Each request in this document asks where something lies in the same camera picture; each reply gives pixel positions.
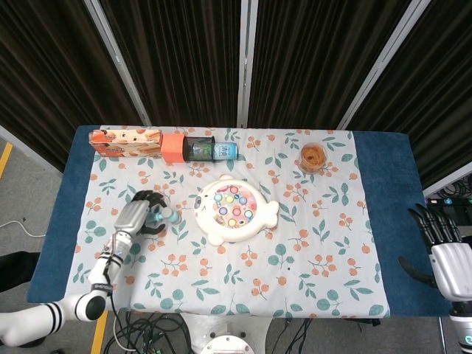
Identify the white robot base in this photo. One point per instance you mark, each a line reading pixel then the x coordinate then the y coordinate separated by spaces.
pixel 228 335

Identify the white fish-shaped toy board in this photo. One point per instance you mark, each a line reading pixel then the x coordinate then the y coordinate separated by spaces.
pixel 236 210

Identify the small teal toy rod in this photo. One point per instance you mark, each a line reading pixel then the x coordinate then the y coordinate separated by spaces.
pixel 170 216

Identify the dark blue table cover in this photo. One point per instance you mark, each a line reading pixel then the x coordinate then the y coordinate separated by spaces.
pixel 383 166

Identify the orange rectangular block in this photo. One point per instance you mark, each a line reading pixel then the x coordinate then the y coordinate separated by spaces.
pixel 172 148

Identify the black power strip with lights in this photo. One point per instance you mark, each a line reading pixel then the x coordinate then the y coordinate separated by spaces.
pixel 448 201

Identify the orange biscuit box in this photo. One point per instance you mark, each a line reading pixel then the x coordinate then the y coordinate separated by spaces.
pixel 125 144

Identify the person in dark clothes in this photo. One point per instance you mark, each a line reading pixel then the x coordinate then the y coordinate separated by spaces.
pixel 16 271

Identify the floral printed tablecloth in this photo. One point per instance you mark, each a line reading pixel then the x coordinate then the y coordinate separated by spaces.
pixel 258 280

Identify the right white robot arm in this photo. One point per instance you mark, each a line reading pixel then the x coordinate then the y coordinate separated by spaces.
pixel 462 324

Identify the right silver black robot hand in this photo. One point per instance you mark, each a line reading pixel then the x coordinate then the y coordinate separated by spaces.
pixel 451 265

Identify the white partition frame post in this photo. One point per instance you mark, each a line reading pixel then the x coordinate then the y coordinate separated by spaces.
pixel 383 62
pixel 246 62
pixel 118 62

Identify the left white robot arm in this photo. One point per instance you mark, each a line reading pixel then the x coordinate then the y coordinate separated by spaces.
pixel 97 273

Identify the clear jar of rubber bands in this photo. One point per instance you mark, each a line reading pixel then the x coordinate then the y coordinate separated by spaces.
pixel 312 156

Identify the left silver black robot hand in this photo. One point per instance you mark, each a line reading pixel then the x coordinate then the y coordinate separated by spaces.
pixel 131 219

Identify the dark pleated curtain panel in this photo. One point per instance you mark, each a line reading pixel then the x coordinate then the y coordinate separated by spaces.
pixel 317 62
pixel 442 92
pixel 48 73
pixel 177 62

